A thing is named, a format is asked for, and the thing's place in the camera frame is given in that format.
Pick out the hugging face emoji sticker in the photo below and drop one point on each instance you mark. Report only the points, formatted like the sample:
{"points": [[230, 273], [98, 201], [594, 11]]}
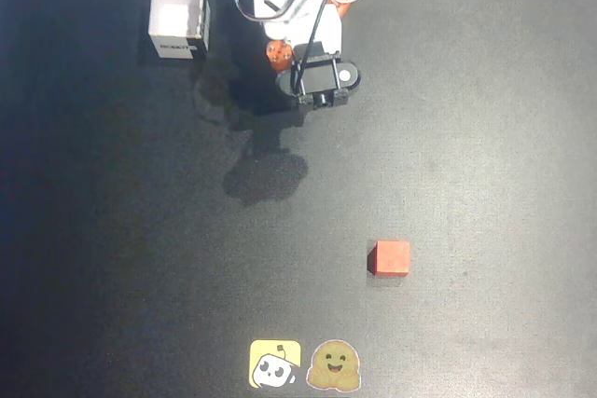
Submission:
{"points": [[334, 365]]}

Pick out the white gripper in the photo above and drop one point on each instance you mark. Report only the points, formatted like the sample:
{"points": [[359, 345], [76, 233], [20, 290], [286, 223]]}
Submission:
{"points": [[280, 57]]}

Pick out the black webcam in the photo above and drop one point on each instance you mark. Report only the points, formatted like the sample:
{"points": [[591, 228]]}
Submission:
{"points": [[322, 77]]}

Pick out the black table mat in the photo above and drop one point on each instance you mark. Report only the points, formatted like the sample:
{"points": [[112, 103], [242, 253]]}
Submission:
{"points": [[466, 174]]}

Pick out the white open cardboard box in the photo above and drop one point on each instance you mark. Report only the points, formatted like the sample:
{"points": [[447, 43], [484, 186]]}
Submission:
{"points": [[177, 20]]}

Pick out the red cube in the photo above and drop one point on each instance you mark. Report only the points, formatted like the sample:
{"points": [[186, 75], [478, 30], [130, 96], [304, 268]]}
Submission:
{"points": [[392, 256]]}

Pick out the yellow robot face sticker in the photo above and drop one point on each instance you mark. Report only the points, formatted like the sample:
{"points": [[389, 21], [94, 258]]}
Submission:
{"points": [[275, 364]]}

